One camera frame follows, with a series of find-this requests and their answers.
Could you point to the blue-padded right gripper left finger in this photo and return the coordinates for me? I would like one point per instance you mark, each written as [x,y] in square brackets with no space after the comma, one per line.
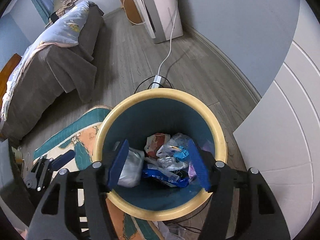
[74,204]

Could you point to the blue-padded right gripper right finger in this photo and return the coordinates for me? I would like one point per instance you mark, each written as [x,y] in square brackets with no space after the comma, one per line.
[259,215]

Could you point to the clear plastic bag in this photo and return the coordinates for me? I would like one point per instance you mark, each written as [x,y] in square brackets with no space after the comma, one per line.
[132,169]

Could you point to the green white medicine box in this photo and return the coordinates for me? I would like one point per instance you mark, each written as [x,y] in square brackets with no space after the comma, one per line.
[154,143]

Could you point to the teal cream patterned rug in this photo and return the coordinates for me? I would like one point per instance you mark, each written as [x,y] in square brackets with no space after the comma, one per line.
[80,137]

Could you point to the blue foil wrapper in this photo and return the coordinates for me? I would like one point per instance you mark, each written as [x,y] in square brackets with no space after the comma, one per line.
[168,178]

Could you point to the teal bin with yellow rim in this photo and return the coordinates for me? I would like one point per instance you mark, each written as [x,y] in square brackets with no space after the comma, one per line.
[184,118]

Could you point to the wooden headboard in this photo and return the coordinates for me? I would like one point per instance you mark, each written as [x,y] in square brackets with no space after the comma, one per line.
[6,72]

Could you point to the bed with grey blanket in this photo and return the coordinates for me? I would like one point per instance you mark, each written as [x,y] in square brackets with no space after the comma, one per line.
[51,72]

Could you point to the white power strip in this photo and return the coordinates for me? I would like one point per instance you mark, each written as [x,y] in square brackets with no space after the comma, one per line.
[156,82]

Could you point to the light blue patterned quilt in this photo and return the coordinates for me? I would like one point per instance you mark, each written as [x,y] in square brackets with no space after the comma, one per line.
[64,33]

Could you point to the wooden cabinet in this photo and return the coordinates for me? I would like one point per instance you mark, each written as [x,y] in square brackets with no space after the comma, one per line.
[131,12]

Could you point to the white air purifier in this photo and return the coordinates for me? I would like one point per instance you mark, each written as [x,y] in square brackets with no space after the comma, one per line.
[161,19]

